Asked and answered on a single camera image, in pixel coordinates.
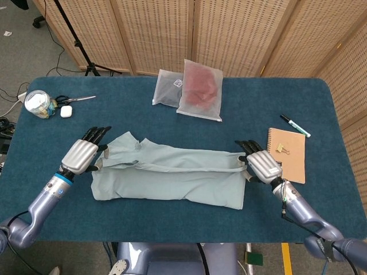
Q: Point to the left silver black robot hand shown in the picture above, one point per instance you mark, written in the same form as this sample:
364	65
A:
78	156

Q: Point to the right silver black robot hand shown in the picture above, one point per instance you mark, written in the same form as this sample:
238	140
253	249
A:
263	166

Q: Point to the light green shirt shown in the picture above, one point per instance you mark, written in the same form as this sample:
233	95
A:
172	180

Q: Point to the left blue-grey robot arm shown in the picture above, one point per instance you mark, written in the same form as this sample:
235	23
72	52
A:
43	200

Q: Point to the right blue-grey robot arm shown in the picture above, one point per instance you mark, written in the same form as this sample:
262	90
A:
304	212

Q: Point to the gold binder clip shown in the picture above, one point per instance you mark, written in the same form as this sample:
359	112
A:
279	149

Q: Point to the kraft spiral notebook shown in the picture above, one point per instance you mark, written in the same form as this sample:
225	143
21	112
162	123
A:
292	166

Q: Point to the white earbuds case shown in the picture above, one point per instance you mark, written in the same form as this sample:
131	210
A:
66	111

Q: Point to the clear jar with white lid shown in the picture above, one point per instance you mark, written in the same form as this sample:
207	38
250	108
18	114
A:
35	101

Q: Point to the white power strip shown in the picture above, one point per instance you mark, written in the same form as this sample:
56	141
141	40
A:
22	96

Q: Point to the green block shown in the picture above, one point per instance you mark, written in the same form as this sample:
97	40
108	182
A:
254	259

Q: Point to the frosted bag with red garment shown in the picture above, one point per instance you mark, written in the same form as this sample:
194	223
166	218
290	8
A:
200	88

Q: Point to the silver table leg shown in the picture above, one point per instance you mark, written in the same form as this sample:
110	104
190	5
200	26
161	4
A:
250	269

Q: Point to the blue table cover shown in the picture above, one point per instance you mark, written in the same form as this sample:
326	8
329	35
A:
172	223

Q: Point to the frosted bag with dark garment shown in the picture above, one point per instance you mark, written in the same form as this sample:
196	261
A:
166	88

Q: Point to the black tripod stand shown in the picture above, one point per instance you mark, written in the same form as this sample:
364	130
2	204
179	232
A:
77	43

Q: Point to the blue-grey robot torso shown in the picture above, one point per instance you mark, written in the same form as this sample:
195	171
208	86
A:
172	257

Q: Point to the black office chair caster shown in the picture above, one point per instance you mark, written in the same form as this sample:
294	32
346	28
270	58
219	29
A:
38	22

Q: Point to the white paper scrap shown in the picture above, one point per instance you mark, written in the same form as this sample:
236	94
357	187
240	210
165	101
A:
7	33

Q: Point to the woven wooden folding screen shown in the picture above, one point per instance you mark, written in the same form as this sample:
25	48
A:
155	34

